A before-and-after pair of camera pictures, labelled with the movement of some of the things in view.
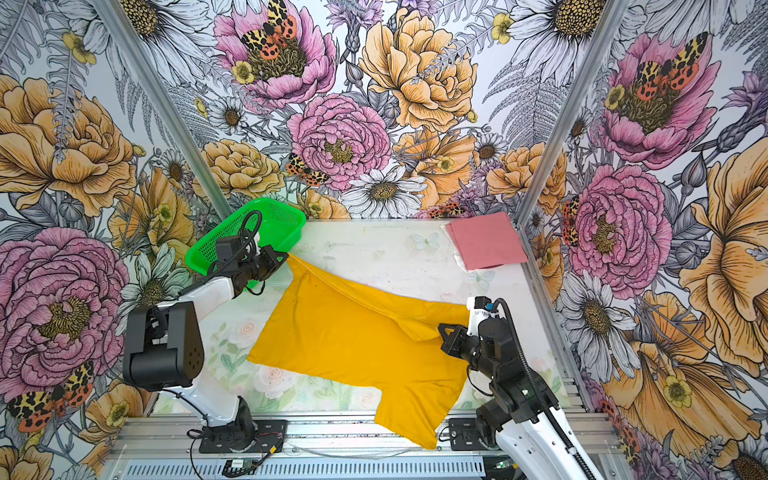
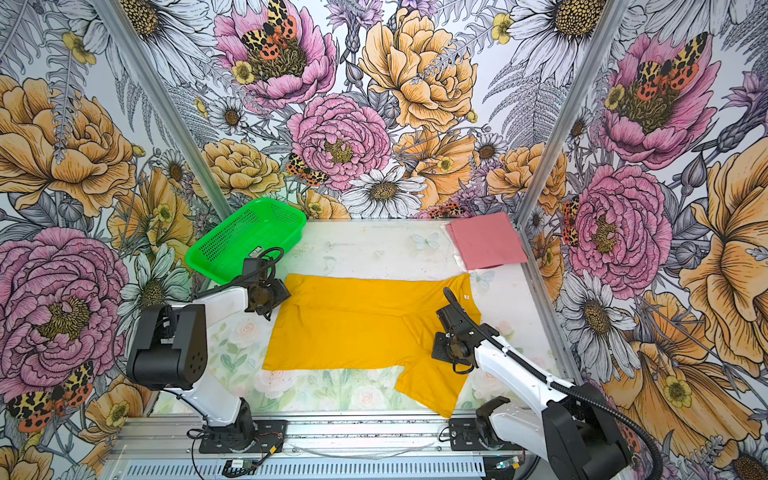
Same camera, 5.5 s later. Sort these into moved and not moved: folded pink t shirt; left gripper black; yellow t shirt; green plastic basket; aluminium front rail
Moved: yellow t shirt; left gripper black
Not moved: aluminium front rail; folded pink t shirt; green plastic basket
